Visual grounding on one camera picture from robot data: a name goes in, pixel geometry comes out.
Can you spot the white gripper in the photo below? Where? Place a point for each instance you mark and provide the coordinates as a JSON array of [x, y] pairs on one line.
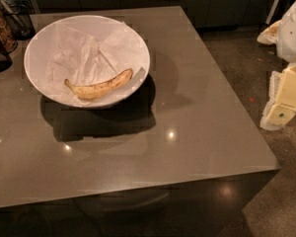
[[293, 37]]

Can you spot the spotted yellow banana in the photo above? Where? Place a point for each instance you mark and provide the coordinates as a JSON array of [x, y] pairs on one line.
[[95, 91]]

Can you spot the white bowl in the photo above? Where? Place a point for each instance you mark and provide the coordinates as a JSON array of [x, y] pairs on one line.
[[43, 46]]

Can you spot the white crumpled paper liner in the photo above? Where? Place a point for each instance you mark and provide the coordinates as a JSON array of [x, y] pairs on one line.
[[86, 59]]

